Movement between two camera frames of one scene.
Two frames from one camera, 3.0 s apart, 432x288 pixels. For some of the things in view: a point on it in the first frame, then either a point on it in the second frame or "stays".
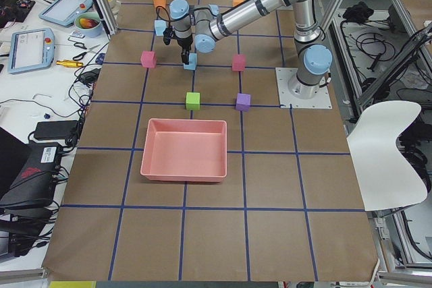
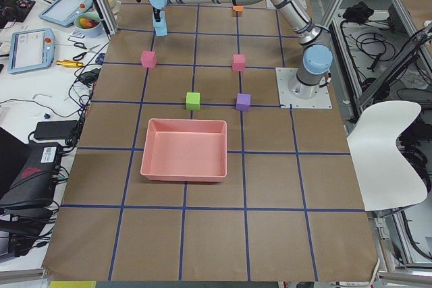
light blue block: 159,26 stays
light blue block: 192,62 → 162,23
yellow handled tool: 69,63 stays
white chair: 386,178 stays
